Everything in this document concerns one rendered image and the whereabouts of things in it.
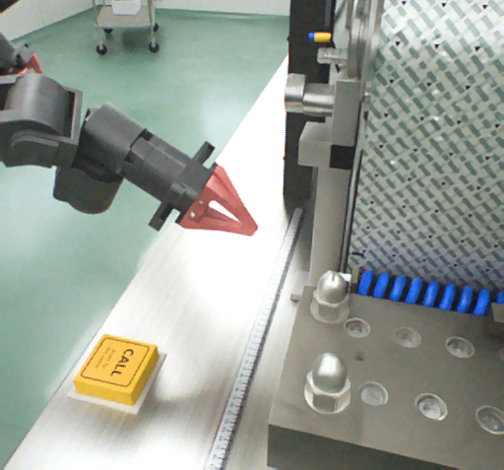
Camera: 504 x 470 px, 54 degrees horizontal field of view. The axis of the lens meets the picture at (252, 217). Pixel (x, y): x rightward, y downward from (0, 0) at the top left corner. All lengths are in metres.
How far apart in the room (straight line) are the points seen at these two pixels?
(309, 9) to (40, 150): 0.44
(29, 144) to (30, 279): 1.79
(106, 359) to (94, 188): 0.19
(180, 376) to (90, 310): 1.46
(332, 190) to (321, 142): 0.06
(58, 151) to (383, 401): 0.36
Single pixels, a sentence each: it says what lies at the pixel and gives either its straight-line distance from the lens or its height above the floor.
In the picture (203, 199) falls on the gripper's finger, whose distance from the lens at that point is 0.51.
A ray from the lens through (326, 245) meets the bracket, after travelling 0.62.
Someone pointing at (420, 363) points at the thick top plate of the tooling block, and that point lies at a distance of 0.46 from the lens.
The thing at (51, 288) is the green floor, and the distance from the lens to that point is 2.19.
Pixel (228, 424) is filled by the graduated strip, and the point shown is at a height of 0.90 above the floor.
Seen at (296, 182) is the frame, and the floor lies 0.93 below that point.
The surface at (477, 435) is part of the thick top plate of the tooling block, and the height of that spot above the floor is 1.03.
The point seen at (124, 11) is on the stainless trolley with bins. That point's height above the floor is 0.29.
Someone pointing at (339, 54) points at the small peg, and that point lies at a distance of 0.48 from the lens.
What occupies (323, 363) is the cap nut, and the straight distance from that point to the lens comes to 0.39.
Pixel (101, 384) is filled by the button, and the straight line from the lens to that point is 0.58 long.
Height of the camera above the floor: 1.37
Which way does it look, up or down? 34 degrees down
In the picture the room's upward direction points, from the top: straight up
